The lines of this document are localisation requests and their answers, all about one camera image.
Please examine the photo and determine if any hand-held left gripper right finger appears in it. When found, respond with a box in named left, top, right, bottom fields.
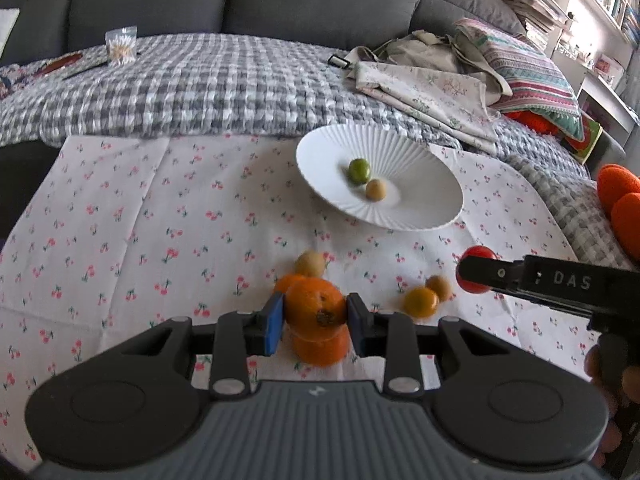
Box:
left=347, top=293, right=506, bottom=394

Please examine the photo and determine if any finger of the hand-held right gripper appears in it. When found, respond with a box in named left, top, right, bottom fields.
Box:
left=457, top=255, right=527, bottom=299

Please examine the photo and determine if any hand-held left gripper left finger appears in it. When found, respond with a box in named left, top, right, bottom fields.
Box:
left=120, top=293, right=286, bottom=396

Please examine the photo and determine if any red tomato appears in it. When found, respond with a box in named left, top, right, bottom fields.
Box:
left=457, top=246, right=500, bottom=294

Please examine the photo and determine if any large orange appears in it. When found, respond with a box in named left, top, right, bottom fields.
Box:
left=283, top=279, right=347, bottom=342

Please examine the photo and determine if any yellow green fruit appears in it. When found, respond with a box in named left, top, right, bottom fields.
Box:
left=404, top=286, right=440, bottom=318

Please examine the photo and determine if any white ribbed plate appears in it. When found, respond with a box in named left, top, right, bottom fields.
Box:
left=296, top=124, right=464, bottom=232

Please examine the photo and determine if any person's right hand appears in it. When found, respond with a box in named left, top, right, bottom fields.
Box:
left=584, top=344, right=640, bottom=480

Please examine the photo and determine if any orange plush toy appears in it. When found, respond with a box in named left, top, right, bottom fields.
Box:
left=596, top=164, right=640, bottom=261

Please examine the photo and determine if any green and red cushion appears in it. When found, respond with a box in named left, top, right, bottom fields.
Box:
left=560, top=115, right=604, bottom=164

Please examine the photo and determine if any green lime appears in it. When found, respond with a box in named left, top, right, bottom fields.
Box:
left=347, top=158, right=371, bottom=184

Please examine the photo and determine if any orange fuzzy cushion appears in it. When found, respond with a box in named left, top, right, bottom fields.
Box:
left=505, top=110, right=562, bottom=137

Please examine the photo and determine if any cherry print cloth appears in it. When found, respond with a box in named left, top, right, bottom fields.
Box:
left=0, top=132, right=617, bottom=476

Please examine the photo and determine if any folded floral cloth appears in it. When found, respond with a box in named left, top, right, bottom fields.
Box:
left=345, top=60, right=501, bottom=156

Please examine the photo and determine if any white cabinet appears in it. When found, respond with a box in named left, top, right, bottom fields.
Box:
left=575, top=50, right=640, bottom=161

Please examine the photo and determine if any striped patterned cushion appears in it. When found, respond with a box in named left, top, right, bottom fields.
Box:
left=452, top=17, right=587, bottom=142

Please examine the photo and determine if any beige canvas bag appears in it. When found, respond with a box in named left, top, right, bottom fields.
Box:
left=345, top=30, right=513, bottom=97

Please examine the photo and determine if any grey checked blanket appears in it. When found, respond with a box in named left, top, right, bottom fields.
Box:
left=0, top=34, right=637, bottom=271

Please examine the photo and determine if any stack of magazines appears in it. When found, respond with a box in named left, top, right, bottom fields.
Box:
left=497, top=0, right=569, bottom=52

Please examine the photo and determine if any clear bag of cotton swabs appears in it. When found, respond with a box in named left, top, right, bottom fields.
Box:
left=105, top=26, right=138, bottom=66

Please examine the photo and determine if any red flat packet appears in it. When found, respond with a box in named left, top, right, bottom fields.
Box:
left=35, top=51, right=108, bottom=80

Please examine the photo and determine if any dark floral cloth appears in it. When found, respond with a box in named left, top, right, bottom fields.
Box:
left=0, top=62, right=37, bottom=102

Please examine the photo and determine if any white printed cushion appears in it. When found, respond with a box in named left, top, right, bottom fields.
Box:
left=0, top=8, right=21, bottom=44

